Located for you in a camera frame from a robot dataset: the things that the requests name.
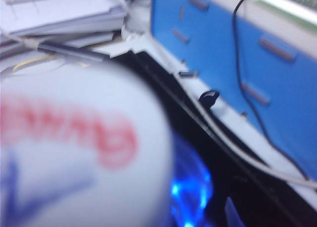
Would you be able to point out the clear mineral water bottle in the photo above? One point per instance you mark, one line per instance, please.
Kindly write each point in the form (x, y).
(74, 150)

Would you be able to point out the black closed laptop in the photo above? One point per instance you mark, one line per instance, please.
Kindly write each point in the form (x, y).
(235, 187)

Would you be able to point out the blue wooden desk organizer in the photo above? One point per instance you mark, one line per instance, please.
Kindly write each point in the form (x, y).
(218, 51)

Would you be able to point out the black pen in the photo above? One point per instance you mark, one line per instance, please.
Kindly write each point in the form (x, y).
(71, 52)

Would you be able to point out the white paper stack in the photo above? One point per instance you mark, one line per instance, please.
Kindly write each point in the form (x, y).
(62, 12)

